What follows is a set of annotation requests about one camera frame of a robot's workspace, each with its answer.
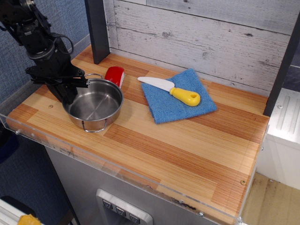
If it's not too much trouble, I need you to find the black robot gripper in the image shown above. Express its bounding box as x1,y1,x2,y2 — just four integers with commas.
25,38,88,104

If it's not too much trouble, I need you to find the stainless steel pot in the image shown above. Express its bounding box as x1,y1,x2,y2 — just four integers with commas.
62,77,124,133

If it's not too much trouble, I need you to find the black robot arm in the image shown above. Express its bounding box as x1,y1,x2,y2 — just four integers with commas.
0,0,88,105

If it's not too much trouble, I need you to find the red and white toy sushi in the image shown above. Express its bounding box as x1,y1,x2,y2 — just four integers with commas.
105,66,125,88

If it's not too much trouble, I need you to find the grey toy fridge cabinet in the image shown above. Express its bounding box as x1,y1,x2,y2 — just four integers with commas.
46,147,213,225

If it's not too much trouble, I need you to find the silver dispenser button panel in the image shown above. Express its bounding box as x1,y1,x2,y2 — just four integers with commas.
96,188,153,225

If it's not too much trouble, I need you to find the blue folded cloth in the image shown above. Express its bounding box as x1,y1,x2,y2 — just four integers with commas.
138,68,217,124

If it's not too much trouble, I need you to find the white yellow toy knife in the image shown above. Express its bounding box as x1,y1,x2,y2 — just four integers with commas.
137,77,201,106

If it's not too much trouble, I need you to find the yellow object bottom left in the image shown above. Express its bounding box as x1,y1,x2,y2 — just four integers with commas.
17,214,42,225

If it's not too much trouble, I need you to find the clear acrylic table guard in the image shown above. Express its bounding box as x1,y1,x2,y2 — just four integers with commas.
7,47,269,225

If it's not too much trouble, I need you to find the white aluminium side cabinet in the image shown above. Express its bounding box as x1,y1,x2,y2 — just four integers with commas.
256,88,300,189

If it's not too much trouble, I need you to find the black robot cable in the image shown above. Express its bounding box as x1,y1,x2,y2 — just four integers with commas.
50,32,75,55

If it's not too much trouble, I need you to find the dark grey left post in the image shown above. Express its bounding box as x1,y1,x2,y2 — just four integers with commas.
84,0,110,64

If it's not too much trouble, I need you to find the dark grey post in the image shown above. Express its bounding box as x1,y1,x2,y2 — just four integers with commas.
263,15,300,117
84,0,110,64

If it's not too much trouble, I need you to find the dark grey right post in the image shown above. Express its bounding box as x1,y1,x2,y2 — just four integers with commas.
263,15,300,117

